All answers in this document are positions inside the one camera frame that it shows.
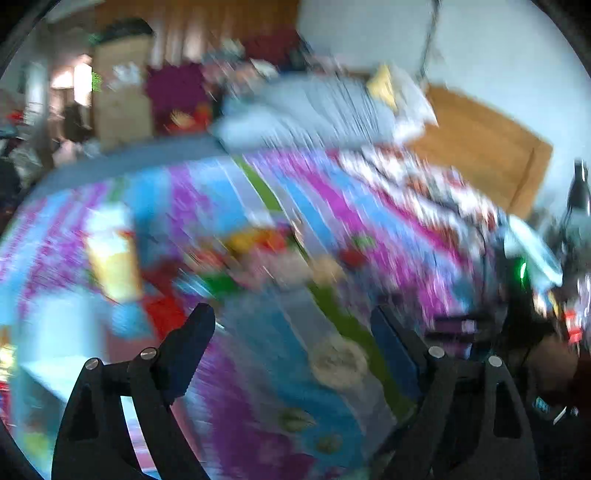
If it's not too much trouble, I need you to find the colourful clutter heap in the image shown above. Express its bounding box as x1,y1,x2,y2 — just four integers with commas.
202,30,319,93

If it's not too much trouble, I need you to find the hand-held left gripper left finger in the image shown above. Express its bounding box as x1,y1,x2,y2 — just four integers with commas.
51,303,216,480

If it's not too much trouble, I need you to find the yellow red carton box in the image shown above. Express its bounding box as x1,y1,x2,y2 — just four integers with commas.
85,204,145,304

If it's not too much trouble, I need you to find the grey mattress cover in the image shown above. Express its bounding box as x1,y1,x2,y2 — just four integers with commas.
28,137,227,195

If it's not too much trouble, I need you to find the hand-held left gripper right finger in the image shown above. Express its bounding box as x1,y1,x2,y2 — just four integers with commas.
370,304,541,480

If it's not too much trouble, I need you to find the grey-blue pillow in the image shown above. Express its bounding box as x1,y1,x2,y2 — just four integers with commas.
211,73,439,154

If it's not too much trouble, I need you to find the wooden headboard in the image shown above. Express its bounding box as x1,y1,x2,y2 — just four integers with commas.
410,84,555,219

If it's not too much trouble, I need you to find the floral striped bedsheet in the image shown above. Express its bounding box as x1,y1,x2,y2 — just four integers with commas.
0,148,513,480

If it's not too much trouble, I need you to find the chair with dark jacket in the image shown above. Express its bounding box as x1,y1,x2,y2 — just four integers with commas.
61,102,94,140

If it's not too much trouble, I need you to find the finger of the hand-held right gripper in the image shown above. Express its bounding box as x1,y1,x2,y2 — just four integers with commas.
431,338,490,358
431,314,490,335

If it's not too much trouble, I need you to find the black wall cable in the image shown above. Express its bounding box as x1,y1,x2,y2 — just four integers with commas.
417,0,443,85

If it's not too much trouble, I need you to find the yellow cloth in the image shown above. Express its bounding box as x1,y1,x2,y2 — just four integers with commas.
365,64,403,110

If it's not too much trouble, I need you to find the red white patterned quilt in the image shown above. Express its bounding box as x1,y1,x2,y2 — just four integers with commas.
336,143,509,234

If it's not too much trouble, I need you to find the large cardboard box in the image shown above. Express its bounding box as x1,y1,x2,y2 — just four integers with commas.
91,36,156,151

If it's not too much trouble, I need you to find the maroon cloth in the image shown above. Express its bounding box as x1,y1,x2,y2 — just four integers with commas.
145,64,211,136

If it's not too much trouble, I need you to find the pile of snack packets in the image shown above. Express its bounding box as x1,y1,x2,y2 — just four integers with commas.
139,224,384,333

